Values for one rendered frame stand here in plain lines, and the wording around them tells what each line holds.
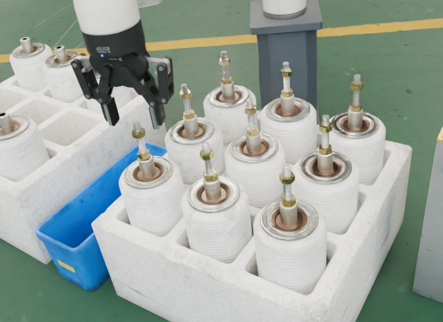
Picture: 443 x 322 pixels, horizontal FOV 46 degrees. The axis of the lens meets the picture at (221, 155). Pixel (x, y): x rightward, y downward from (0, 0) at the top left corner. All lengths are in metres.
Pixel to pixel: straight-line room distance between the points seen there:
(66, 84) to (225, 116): 0.42
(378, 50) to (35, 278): 1.13
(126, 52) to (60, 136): 0.54
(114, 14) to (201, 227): 0.30
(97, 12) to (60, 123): 0.55
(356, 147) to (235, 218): 0.23
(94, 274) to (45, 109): 0.44
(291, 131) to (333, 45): 0.83
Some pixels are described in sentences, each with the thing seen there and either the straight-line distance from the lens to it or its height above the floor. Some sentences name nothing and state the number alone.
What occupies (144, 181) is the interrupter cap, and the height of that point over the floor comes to 0.25.
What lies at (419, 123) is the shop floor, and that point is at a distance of 1.33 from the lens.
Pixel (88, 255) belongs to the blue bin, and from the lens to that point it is 0.95.
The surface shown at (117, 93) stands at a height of 0.21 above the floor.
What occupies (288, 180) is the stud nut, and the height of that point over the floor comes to 0.33.
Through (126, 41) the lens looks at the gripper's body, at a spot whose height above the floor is 0.48.
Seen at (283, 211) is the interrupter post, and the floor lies 0.27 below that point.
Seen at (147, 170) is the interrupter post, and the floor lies 0.26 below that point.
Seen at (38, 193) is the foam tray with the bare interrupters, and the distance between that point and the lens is 1.01.
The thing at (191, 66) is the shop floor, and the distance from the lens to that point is 1.63.
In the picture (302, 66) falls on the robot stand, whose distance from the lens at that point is 1.14.
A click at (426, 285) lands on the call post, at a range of 0.93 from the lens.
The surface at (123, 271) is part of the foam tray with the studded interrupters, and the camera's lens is 0.90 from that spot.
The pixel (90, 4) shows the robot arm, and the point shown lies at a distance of 0.65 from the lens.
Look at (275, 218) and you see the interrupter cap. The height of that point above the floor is 0.25.
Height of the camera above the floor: 0.74
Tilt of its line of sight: 37 degrees down
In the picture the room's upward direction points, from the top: 8 degrees counter-clockwise
